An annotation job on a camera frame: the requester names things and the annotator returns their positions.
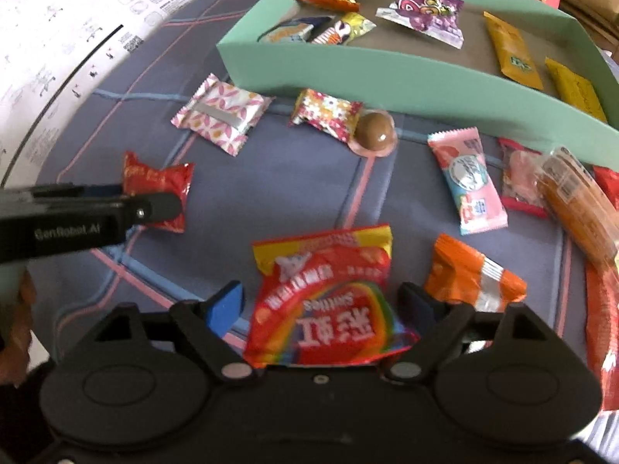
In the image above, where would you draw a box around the pink blue packet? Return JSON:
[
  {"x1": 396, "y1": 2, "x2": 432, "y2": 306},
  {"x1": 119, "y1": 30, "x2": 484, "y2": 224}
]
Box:
[{"x1": 427, "y1": 126, "x2": 510, "y2": 236}]

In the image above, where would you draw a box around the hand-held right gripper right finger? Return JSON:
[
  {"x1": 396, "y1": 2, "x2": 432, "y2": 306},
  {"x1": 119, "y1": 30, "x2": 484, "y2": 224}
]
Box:
[{"x1": 382, "y1": 281, "x2": 554, "y2": 382}]

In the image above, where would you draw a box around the light blue white packet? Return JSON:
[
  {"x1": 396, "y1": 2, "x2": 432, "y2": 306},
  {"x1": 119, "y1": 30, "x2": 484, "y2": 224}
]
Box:
[{"x1": 260, "y1": 16, "x2": 330, "y2": 44}]

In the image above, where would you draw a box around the green cardboard box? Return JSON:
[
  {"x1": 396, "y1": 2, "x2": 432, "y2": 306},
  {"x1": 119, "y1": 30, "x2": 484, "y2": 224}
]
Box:
[{"x1": 216, "y1": 0, "x2": 619, "y2": 162}]

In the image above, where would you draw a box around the blue plaid tablecloth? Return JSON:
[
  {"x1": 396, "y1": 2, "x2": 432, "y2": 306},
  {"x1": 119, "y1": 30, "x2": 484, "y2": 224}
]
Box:
[{"x1": 36, "y1": 0, "x2": 619, "y2": 455}]

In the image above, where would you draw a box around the clear bread roll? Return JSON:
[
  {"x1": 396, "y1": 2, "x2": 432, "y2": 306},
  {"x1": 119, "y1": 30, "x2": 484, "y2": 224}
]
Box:
[{"x1": 534, "y1": 146, "x2": 619, "y2": 272}]

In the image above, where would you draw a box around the purple candy bag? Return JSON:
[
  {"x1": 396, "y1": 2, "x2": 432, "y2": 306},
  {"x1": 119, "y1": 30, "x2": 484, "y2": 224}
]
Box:
[{"x1": 376, "y1": 0, "x2": 466, "y2": 50}]

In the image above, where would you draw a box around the small green yellow packet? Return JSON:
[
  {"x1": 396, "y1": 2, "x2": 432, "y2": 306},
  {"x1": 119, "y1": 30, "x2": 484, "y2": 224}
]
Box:
[{"x1": 311, "y1": 12, "x2": 378, "y2": 47}]

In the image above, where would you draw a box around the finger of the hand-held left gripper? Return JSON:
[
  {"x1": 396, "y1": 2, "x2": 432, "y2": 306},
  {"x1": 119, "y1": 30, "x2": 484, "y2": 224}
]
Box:
[{"x1": 118, "y1": 192, "x2": 188, "y2": 229}]

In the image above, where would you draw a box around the red foil packet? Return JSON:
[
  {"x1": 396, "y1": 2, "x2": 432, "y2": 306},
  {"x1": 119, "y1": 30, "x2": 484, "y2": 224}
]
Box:
[{"x1": 121, "y1": 151, "x2": 195, "y2": 234}]

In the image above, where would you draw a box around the long red packet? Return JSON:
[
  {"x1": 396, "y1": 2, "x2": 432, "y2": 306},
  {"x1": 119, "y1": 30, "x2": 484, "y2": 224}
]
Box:
[{"x1": 584, "y1": 256, "x2": 619, "y2": 399}]

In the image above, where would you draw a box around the chocolate ball clear cup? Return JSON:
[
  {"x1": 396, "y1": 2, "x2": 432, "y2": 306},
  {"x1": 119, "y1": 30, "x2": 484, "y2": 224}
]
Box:
[{"x1": 354, "y1": 109, "x2": 399, "y2": 157}]

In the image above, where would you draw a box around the person's left hand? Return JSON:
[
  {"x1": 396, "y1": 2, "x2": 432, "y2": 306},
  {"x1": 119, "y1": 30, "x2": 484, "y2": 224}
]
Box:
[{"x1": 0, "y1": 273, "x2": 38, "y2": 388}]

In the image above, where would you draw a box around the red yellow flowered packet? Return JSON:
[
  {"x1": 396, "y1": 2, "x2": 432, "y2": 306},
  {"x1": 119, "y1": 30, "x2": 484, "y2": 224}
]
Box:
[{"x1": 289, "y1": 88, "x2": 364, "y2": 144}]

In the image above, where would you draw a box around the small orange silver-striped packet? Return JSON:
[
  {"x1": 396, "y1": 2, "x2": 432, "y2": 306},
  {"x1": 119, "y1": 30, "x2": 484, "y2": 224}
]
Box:
[{"x1": 424, "y1": 233, "x2": 528, "y2": 313}]

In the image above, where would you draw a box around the plain yellow packet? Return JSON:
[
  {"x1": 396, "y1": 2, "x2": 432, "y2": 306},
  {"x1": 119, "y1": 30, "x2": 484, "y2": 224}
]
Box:
[{"x1": 545, "y1": 57, "x2": 609, "y2": 125}]

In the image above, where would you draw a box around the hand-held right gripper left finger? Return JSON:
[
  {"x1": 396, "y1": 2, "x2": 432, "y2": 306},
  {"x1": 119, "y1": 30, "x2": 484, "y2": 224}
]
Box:
[{"x1": 92, "y1": 280, "x2": 255, "y2": 387}]

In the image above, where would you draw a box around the orange-yellow bar packet green logo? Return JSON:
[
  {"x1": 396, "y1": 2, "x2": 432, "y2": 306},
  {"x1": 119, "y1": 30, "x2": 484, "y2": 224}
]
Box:
[{"x1": 484, "y1": 11, "x2": 545, "y2": 90}]

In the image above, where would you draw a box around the white pink floral packet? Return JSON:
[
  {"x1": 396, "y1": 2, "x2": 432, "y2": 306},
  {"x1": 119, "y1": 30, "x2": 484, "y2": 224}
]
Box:
[{"x1": 171, "y1": 73, "x2": 275, "y2": 157}]

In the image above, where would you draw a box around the white printed sheet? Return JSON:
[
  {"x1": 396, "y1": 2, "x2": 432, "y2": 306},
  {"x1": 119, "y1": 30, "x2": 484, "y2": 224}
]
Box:
[{"x1": 0, "y1": 0, "x2": 199, "y2": 189}]

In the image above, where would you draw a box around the red rainbow candy bag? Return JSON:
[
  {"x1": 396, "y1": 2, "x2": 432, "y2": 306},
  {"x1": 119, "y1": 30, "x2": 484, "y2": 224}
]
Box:
[{"x1": 244, "y1": 223, "x2": 421, "y2": 369}]

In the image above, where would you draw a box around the red clear gummy packet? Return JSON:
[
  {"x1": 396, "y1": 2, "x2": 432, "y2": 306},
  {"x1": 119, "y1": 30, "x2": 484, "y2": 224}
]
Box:
[{"x1": 498, "y1": 138, "x2": 551, "y2": 219}]

